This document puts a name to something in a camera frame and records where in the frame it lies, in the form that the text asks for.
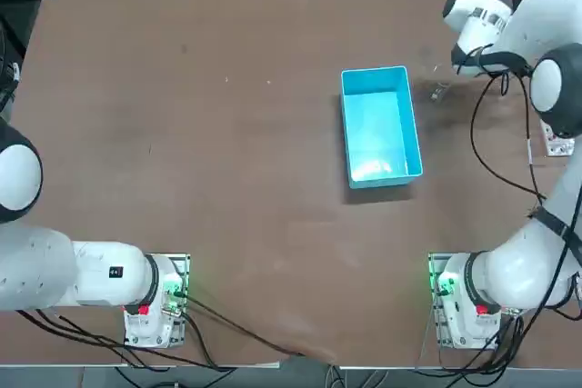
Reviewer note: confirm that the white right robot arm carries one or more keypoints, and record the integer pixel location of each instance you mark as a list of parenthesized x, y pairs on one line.
[(536, 20)]

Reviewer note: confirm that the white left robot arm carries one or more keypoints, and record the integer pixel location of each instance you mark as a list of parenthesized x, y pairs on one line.
[(45, 270)]

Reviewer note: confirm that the blue plastic bin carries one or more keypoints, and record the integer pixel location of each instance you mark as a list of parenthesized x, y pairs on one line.
[(382, 133)]

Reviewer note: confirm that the white test tube rack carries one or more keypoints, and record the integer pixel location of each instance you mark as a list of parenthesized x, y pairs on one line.
[(557, 145)]

